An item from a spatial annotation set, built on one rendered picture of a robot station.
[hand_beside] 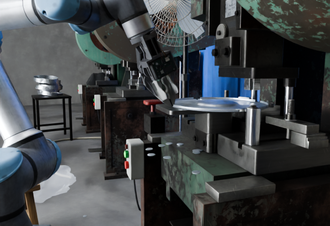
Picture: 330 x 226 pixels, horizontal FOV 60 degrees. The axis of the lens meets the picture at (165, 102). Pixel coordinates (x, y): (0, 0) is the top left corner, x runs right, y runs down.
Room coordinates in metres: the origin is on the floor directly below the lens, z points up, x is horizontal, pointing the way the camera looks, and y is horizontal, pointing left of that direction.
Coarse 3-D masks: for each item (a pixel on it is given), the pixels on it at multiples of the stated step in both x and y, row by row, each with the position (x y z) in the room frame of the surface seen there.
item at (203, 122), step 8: (160, 104) 0.85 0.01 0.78; (168, 112) 0.74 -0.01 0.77; (176, 112) 0.73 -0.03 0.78; (184, 112) 0.74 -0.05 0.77; (192, 112) 0.74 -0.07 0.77; (200, 112) 0.75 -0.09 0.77; (208, 112) 0.76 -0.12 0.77; (216, 112) 0.77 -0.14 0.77; (224, 112) 0.78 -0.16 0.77; (200, 120) 0.83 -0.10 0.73; (208, 120) 0.79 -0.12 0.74; (216, 120) 0.79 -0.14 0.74; (224, 120) 0.80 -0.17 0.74; (200, 128) 0.83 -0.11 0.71; (208, 128) 0.79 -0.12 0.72; (216, 128) 0.79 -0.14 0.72; (224, 128) 0.80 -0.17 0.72; (200, 136) 0.83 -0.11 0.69; (208, 136) 0.79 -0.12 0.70; (216, 136) 0.80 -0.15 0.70; (200, 144) 0.83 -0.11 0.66; (208, 144) 0.79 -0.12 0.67; (208, 152) 0.79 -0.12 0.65
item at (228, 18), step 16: (224, 0) 0.90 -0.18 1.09; (224, 16) 0.90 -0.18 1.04; (224, 32) 0.87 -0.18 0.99; (240, 32) 0.82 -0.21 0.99; (256, 32) 0.80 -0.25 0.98; (272, 32) 0.82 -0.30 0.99; (224, 48) 0.81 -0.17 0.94; (240, 48) 0.81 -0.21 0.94; (256, 48) 0.80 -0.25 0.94; (272, 48) 0.82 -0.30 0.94; (224, 64) 0.83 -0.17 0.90; (240, 64) 0.81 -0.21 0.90; (256, 64) 0.80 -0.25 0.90; (272, 64) 0.82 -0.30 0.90
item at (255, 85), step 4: (248, 80) 0.87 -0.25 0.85; (252, 80) 0.86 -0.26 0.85; (256, 80) 0.86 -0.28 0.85; (260, 80) 0.87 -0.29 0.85; (244, 84) 0.89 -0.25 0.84; (248, 84) 0.87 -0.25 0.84; (252, 84) 0.86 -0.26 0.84; (256, 84) 0.86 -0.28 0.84; (244, 88) 0.89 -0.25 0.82; (248, 88) 0.87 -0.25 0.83; (252, 88) 0.86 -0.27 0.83; (256, 88) 0.86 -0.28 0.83
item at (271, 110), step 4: (268, 108) 0.81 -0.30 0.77; (272, 108) 0.82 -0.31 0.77; (276, 108) 0.82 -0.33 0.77; (232, 112) 0.91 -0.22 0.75; (236, 112) 0.88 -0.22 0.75; (240, 112) 0.86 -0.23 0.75; (244, 112) 0.84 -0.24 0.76; (264, 112) 0.81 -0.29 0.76; (268, 112) 0.82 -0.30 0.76; (272, 112) 0.82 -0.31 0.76; (276, 112) 0.82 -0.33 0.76; (236, 116) 0.88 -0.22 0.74; (240, 116) 0.86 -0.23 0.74; (244, 116) 0.84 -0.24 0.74; (264, 116) 0.81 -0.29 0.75; (260, 120) 0.81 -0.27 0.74; (264, 120) 0.81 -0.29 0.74
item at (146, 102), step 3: (144, 102) 1.11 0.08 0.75; (147, 102) 1.09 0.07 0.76; (150, 102) 1.09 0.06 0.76; (153, 102) 1.09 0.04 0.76; (156, 102) 1.10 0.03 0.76; (159, 102) 1.10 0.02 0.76; (162, 102) 1.11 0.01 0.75; (153, 105) 1.12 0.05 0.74; (153, 108) 1.12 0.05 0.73; (153, 111) 1.12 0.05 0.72
